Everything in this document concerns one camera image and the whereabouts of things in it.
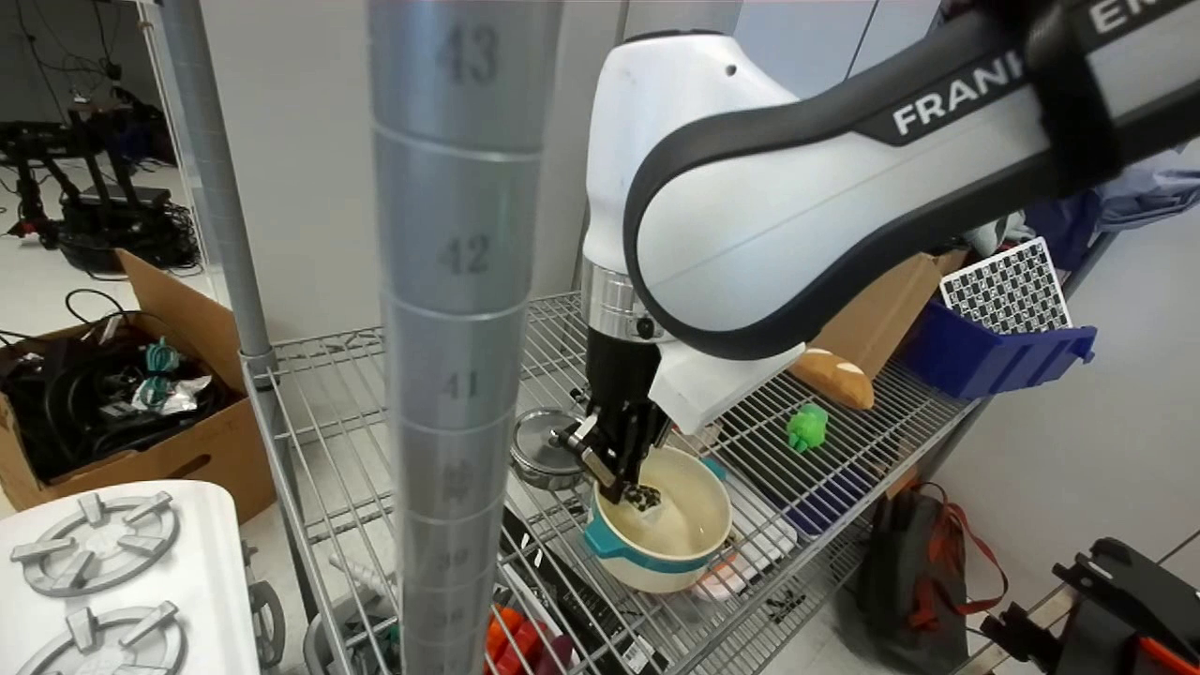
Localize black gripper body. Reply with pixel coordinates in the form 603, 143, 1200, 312
566, 330, 663, 491

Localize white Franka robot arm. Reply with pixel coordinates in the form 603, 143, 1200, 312
570, 0, 1200, 498

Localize round metal lid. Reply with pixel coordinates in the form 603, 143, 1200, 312
511, 407, 588, 491

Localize green toy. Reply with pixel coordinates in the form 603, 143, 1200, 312
786, 403, 830, 453

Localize bread loaf toy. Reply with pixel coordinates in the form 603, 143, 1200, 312
791, 348, 879, 407

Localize blue plastic bin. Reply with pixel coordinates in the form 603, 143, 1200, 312
905, 305, 1098, 402

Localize grey numbered shelf pole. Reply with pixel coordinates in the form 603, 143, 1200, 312
368, 0, 563, 675

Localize white mesh basket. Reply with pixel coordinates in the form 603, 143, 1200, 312
936, 237, 1073, 332

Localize cardboard box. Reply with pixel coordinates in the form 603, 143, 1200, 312
0, 251, 274, 521

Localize toy stove white top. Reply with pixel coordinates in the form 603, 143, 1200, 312
0, 478, 260, 675

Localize cream bowl teal handles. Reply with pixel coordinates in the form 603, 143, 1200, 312
580, 445, 733, 597

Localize white wire shelf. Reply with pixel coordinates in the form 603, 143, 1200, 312
251, 296, 964, 675

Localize grey bag orange straps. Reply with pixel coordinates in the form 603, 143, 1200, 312
834, 483, 1013, 675

